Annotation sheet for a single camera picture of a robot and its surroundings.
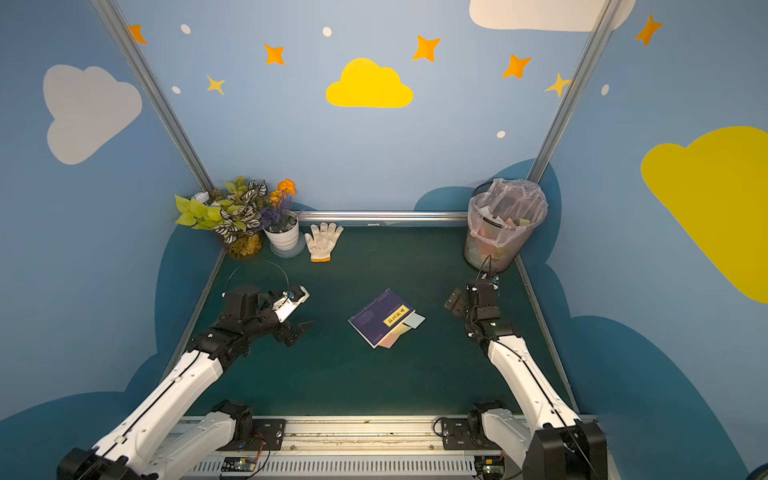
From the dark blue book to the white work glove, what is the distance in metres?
0.27

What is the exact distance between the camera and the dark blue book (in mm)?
926

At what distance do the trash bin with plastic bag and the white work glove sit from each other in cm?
53

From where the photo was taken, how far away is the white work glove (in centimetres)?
113

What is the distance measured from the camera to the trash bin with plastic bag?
0.91 m

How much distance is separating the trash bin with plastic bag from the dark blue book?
314mm

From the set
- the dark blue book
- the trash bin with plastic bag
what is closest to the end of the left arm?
the dark blue book
